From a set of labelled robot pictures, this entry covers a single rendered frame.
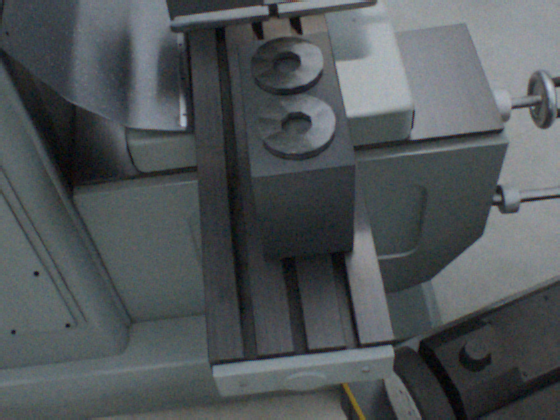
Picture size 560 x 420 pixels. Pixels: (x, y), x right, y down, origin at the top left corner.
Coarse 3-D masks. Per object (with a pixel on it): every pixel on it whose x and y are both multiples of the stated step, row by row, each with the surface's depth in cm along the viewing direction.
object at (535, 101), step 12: (540, 72) 149; (528, 84) 155; (540, 84) 150; (552, 84) 146; (504, 96) 148; (528, 96) 151; (540, 96) 150; (552, 96) 145; (504, 108) 148; (516, 108) 151; (528, 108) 156; (540, 108) 152; (552, 108) 146; (504, 120) 150; (540, 120) 151; (552, 120) 147
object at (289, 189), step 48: (240, 48) 99; (288, 48) 97; (288, 96) 92; (336, 96) 93; (288, 144) 88; (336, 144) 89; (288, 192) 90; (336, 192) 91; (288, 240) 98; (336, 240) 99
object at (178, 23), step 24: (168, 0) 126; (192, 0) 126; (216, 0) 127; (240, 0) 127; (264, 0) 127; (288, 0) 128; (312, 0) 128; (336, 0) 128; (360, 0) 128; (192, 24) 129; (216, 24) 129; (240, 24) 129
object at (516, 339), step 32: (544, 288) 134; (480, 320) 131; (512, 320) 130; (544, 320) 130; (448, 352) 126; (480, 352) 122; (512, 352) 127; (544, 352) 126; (448, 384) 126; (480, 384) 123; (512, 384) 124; (544, 384) 125; (480, 416) 124; (512, 416) 123; (544, 416) 123
